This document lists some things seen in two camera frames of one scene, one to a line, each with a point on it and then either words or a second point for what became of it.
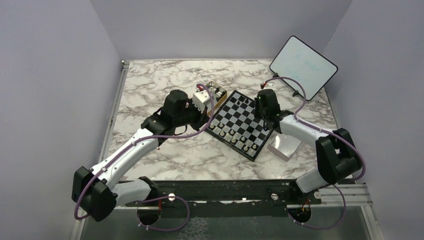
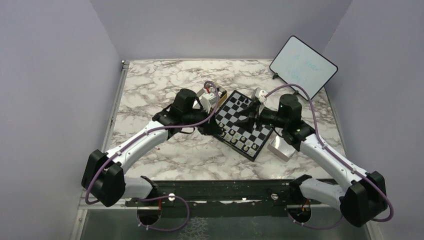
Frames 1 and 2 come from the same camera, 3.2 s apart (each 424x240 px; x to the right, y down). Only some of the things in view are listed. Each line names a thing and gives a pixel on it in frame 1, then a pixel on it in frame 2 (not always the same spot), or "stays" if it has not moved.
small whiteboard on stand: x=298 y=60 stays
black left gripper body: x=192 y=116 → x=205 y=128
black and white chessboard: x=236 y=126 stays
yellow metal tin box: x=218 y=94 stays
